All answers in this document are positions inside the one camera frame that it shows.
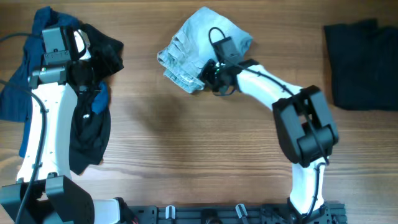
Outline light blue denim shorts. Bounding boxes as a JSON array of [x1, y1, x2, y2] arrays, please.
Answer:
[[157, 7, 253, 93]]

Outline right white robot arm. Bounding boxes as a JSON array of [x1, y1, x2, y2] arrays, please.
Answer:
[[200, 60, 339, 220]]

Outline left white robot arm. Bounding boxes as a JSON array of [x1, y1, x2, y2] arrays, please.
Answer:
[[1, 60, 122, 223]]

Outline blue shirt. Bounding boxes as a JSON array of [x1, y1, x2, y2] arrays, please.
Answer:
[[1, 6, 124, 160]]

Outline black garment on left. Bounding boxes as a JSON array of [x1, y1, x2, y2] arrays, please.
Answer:
[[69, 24, 124, 175]]

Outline dark folded garment on right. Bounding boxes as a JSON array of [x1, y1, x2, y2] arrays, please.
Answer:
[[324, 19, 397, 111]]

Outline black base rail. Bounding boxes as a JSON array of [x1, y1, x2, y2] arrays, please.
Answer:
[[129, 203, 348, 224]]

